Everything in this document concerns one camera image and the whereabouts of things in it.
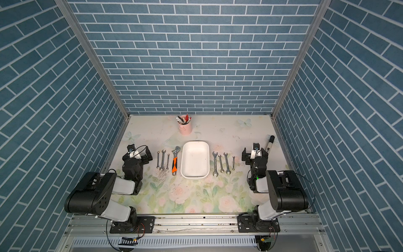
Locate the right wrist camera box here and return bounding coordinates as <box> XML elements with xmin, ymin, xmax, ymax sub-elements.
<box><xmin>250</xmin><ymin>143</ymin><xmax>262</xmax><ymax>160</ymax></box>

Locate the white plastic storage box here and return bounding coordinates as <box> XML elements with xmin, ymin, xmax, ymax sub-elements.
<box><xmin>181</xmin><ymin>141</ymin><xmax>210</xmax><ymax>179</ymax></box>

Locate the small silver combination wrench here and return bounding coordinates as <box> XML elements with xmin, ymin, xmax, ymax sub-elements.
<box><xmin>165</xmin><ymin>154</ymin><xmax>170</xmax><ymax>170</ymax></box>

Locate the orange black adjustable wrench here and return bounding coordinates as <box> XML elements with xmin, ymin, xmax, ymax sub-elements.
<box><xmin>172</xmin><ymin>146</ymin><xmax>181</xmax><ymax>176</ymax></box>

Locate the silver ring spanner wrench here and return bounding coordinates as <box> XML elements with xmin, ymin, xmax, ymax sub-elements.
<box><xmin>156</xmin><ymin>151</ymin><xmax>160</xmax><ymax>169</ymax></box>

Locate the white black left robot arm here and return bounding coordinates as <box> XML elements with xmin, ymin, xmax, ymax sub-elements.
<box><xmin>64</xmin><ymin>144</ymin><xmax>153</xmax><ymax>225</ymax></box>

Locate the silver double open-end wrench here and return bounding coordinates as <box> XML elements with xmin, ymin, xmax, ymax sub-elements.
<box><xmin>212</xmin><ymin>151</ymin><xmax>218</xmax><ymax>177</ymax></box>

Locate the pink pen cup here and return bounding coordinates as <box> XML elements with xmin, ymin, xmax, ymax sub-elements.
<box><xmin>178</xmin><ymin>121</ymin><xmax>193</xmax><ymax>135</ymax></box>

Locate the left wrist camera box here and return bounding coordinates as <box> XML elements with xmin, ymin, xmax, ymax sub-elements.
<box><xmin>127</xmin><ymin>144</ymin><xmax>141</xmax><ymax>160</ymax></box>

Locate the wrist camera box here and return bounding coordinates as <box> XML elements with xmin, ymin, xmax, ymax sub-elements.
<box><xmin>127</xmin><ymin>144</ymin><xmax>141</xmax><ymax>160</ymax></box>
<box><xmin>250</xmin><ymin>143</ymin><xmax>262</xmax><ymax>160</ymax></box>

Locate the large silver combination wrench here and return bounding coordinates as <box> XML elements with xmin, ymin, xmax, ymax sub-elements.
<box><xmin>160</xmin><ymin>150</ymin><xmax>166</xmax><ymax>171</ymax></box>

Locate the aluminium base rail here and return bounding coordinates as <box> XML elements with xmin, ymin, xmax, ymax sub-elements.
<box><xmin>63</xmin><ymin>213</ymin><xmax>325</xmax><ymax>246</ymax></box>

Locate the beige black stapler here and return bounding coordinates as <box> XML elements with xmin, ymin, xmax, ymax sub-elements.
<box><xmin>266</xmin><ymin>135</ymin><xmax>275</xmax><ymax>152</ymax></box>

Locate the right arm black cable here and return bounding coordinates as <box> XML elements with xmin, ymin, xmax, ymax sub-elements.
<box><xmin>292</xmin><ymin>172</ymin><xmax>316</xmax><ymax>212</ymax></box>

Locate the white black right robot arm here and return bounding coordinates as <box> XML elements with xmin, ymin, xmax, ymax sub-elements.
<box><xmin>241</xmin><ymin>144</ymin><xmax>310</xmax><ymax>222</ymax></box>

